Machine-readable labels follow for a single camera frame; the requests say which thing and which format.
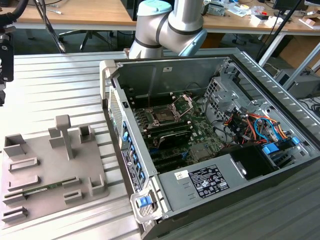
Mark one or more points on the perforated metal drive cage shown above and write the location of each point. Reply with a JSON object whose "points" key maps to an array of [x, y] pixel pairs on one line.
{"points": [[225, 97]]}

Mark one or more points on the black expansion slot row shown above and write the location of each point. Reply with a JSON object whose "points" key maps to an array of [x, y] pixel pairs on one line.
{"points": [[170, 160]]}

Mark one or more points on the CPU socket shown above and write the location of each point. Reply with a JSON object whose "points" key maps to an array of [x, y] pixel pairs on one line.
{"points": [[163, 115]]}

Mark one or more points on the silver chipset heat sink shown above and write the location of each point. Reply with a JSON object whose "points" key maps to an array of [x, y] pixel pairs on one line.
{"points": [[201, 151]]}

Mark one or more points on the black graphics card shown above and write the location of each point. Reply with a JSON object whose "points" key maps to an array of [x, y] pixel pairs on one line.
{"points": [[175, 140]]}

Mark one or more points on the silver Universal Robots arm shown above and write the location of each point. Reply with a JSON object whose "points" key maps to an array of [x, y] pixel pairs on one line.
{"points": [[160, 27]]}

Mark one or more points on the office chair base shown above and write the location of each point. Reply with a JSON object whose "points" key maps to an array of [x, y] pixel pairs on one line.
{"points": [[85, 35]]}

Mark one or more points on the black plastic shroud box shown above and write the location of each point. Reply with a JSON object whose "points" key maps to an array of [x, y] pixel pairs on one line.
{"points": [[250, 160]]}

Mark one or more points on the small blue clip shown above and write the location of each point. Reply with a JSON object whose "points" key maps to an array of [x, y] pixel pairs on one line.
{"points": [[295, 140]]}

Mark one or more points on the black tripod pole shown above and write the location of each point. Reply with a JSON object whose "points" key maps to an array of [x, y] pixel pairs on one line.
{"points": [[269, 43]]}

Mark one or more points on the white box with black item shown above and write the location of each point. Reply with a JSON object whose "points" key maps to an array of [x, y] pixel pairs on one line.
{"points": [[262, 20]]}

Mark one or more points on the grey PC tower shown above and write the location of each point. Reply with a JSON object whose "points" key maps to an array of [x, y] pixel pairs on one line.
{"points": [[305, 85]]}

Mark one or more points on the green RAM stick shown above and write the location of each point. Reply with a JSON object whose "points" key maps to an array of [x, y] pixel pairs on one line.
{"points": [[50, 186]]}

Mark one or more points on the small brown cardboard piece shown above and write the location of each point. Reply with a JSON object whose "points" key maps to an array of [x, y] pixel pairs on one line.
{"points": [[311, 23]]}

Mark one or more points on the brown cardboard box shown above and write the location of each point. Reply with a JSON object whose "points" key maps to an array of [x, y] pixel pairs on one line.
{"points": [[300, 50]]}

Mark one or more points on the black monitor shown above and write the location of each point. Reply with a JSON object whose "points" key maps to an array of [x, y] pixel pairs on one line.
{"points": [[287, 4]]}

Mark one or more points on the blue case latch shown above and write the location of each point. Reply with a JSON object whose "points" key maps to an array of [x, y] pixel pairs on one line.
{"points": [[144, 202]]}

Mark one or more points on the black RAM slot row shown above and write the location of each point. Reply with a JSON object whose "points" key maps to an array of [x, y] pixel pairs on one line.
{"points": [[162, 100], [167, 127]]}

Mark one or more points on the blue disk carrier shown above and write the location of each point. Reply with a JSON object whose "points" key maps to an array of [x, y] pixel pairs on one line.
{"points": [[270, 149]]}

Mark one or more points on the open grey PC case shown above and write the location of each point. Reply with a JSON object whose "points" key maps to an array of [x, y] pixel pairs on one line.
{"points": [[140, 72]]}

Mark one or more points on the green motherboard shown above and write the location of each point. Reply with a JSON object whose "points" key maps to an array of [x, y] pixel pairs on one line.
{"points": [[203, 131]]}

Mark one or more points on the black computer tower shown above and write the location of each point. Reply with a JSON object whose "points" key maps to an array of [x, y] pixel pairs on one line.
{"points": [[128, 10]]}

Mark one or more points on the grey plastic parts rack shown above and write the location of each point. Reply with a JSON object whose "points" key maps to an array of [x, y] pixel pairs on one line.
{"points": [[50, 170]]}

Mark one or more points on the grey power supply unit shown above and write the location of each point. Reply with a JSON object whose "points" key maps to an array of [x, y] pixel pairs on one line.
{"points": [[172, 197]]}

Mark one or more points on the grey metal box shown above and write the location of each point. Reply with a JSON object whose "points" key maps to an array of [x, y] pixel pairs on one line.
{"points": [[217, 10]]}

